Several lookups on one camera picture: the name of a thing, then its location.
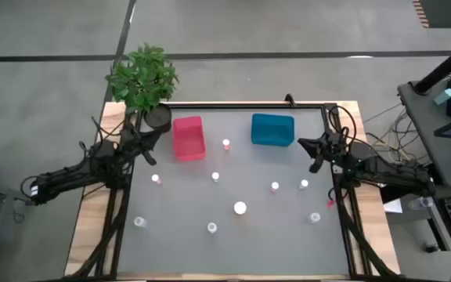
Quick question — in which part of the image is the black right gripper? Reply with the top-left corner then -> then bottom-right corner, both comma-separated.
297,132 -> 352,174

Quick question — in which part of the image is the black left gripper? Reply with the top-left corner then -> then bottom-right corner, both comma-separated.
121,121 -> 164,166

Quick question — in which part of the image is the pink plastic bin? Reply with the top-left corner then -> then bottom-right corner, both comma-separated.
172,115 -> 207,162

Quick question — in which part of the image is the blue plastic bin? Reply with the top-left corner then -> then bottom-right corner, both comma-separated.
251,113 -> 296,148

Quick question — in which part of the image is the black plant pot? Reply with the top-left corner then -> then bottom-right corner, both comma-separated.
143,103 -> 173,133

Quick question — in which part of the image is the green leafy plant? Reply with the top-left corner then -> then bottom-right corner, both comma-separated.
105,42 -> 180,114

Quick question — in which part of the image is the white paper sheet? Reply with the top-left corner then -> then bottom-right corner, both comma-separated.
381,197 -> 404,215

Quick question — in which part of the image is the grey table mat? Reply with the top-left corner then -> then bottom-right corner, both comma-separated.
117,108 -> 350,275

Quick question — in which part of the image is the clear water bottle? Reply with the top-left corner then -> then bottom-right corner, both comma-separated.
407,196 -> 434,210

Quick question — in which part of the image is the black side desk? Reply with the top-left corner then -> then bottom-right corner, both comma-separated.
396,74 -> 451,189

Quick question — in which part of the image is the small teal box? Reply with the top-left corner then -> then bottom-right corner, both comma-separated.
433,88 -> 451,106

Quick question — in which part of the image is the black pole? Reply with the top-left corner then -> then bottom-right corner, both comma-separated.
413,35 -> 451,96

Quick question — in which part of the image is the black striped floor mat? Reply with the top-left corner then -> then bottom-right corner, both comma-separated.
412,0 -> 451,29

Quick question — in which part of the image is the black aluminium table frame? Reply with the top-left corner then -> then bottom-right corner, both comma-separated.
64,101 -> 402,282

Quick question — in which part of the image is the grey floor cable bundle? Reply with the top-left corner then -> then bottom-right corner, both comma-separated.
364,103 -> 432,165

